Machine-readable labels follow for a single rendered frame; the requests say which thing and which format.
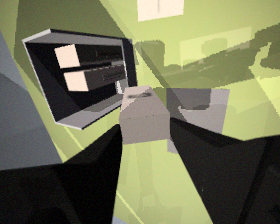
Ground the grey rectangular box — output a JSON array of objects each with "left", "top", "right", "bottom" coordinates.
[{"left": 54, "top": 44, "right": 123, "bottom": 68}]

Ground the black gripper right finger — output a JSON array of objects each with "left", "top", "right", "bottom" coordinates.
[{"left": 170, "top": 117, "right": 280, "bottom": 224}]

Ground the grey open-top bin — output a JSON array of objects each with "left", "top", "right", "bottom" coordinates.
[{"left": 22, "top": 29, "right": 137, "bottom": 130}]

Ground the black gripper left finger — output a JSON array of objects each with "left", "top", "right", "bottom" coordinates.
[{"left": 0, "top": 124, "right": 123, "bottom": 224}]

